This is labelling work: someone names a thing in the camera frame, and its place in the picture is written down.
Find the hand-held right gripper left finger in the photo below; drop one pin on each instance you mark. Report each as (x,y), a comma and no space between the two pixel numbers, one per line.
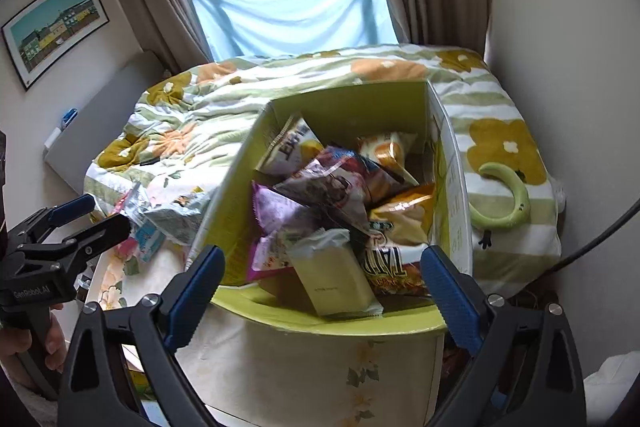
(195,297)

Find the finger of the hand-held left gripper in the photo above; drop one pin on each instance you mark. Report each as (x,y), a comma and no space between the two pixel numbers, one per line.
(100,234)
(75,208)

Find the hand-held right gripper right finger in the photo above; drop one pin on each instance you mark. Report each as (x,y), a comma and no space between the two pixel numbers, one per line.
(450,297)

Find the pink snack packet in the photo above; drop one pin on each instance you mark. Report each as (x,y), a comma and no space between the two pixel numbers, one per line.
(125,203)

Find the white floral tray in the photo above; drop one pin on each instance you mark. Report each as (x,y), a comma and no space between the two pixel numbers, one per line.
(112,282)

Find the silver blue snack packet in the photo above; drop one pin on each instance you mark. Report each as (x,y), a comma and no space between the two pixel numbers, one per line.
(150,237)

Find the yellow brown striped packet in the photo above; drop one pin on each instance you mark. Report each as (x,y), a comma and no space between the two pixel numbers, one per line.
(395,272)

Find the small pink white packet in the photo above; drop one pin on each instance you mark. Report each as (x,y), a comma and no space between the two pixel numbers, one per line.
(265,259)

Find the gold snack packet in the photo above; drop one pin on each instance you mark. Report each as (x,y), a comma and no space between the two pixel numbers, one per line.
(405,212)

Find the purple snack packet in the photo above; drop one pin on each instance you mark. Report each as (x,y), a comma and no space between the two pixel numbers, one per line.
(270,217)

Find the pale yellow snack packet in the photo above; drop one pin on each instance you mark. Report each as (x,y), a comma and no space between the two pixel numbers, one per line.
(332,282)

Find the green cardboard box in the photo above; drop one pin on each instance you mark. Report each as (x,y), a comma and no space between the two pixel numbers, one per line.
(300,357)

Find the orange snack packet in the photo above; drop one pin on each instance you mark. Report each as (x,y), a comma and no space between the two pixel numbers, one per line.
(387,149)

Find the dark brown snack packet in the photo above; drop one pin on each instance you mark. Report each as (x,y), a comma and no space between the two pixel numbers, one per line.
(330,187)

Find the white yellow snack packet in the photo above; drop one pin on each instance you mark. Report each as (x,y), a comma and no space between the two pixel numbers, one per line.
(290,152)

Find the person's left hand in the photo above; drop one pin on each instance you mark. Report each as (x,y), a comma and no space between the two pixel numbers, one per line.
(56,332)

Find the small blue white item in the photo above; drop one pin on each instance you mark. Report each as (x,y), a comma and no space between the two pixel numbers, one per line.
(69,116)

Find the grey headboard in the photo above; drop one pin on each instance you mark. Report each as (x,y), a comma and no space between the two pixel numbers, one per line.
(105,117)

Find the green curved neck fan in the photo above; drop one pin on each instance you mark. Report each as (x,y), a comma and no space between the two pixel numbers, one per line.
(505,202)

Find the white cloth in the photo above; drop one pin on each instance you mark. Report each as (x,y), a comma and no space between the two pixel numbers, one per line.
(612,389)

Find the floral duvet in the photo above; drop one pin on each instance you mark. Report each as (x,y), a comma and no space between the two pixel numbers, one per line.
(500,112)

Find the light blue window cloth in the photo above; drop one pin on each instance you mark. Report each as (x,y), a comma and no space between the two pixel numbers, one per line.
(295,7)

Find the framed wall picture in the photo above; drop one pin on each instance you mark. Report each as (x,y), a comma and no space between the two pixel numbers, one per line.
(55,27)

